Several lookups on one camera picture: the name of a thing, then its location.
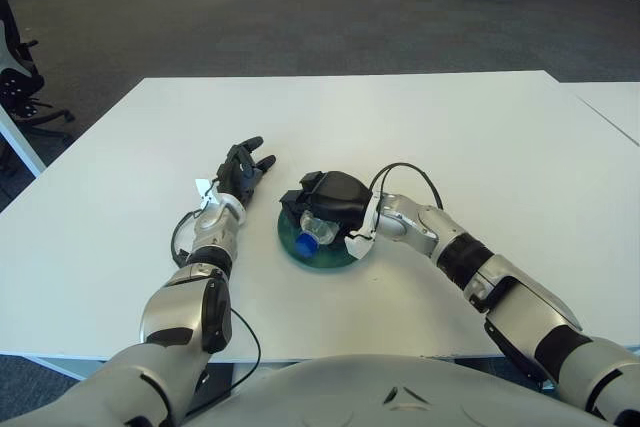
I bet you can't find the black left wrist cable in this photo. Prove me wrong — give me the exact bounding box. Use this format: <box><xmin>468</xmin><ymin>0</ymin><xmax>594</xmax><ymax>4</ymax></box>
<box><xmin>170</xmin><ymin>210</ymin><xmax>201</xmax><ymax>268</ymax></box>

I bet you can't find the green round plate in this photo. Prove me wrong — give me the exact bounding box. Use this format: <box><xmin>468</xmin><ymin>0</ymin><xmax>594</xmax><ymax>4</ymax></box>
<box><xmin>276</xmin><ymin>206</ymin><xmax>369</xmax><ymax>273</ymax></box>

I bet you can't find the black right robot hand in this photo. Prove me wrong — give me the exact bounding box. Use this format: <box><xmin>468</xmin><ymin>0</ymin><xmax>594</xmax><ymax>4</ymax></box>
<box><xmin>278</xmin><ymin>170</ymin><xmax>374</xmax><ymax>243</ymax></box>

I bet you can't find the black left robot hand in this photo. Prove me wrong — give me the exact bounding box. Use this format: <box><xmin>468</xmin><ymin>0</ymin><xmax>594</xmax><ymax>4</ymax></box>
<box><xmin>215</xmin><ymin>135</ymin><xmax>278</xmax><ymax>209</ymax></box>

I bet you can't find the black office chair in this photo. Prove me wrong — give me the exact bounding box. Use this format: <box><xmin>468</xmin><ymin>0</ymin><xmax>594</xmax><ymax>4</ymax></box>
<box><xmin>0</xmin><ymin>0</ymin><xmax>76</xmax><ymax>148</ymax></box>

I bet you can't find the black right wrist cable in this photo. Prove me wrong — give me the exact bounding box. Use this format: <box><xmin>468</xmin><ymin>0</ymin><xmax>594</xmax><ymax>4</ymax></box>
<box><xmin>369</xmin><ymin>162</ymin><xmax>445</xmax><ymax>211</ymax></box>

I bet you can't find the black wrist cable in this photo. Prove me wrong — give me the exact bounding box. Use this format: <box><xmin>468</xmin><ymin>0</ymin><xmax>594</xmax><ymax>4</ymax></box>
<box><xmin>170</xmin><ymin>210</ymin><xmax>201</xmax><ymax>268</ymax></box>
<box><xmin>369</xmin><ymin>162</ymin><xmax>445</xmax><ymax>211</ymax></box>

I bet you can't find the black left elbow cable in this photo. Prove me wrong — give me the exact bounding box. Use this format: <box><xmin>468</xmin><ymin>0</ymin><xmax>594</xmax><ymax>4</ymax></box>
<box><xmin>227</xmin><ymin>309</ymin><xmax>262</xmax><ymax>396</ymax></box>

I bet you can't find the white desk frame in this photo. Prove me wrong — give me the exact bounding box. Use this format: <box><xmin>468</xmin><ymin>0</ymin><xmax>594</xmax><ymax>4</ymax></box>
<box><xmin>0</xmin><ymin>106</ymin><xmax>47</xmax><ymax>179</ymax></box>

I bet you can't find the clear plastic water bottle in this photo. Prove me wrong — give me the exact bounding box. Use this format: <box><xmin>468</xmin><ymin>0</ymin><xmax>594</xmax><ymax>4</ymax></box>
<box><xmin>293</xmin><ymin>210</ymin><xmax>341</xmax><ymax>256</ymax></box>

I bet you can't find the grey robot torso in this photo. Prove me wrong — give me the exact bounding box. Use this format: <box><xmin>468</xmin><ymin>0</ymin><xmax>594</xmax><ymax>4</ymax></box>
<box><xmin>174</xmin><ymin>354</ymin><xmax>616</xmax><ymax>427</ymax></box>

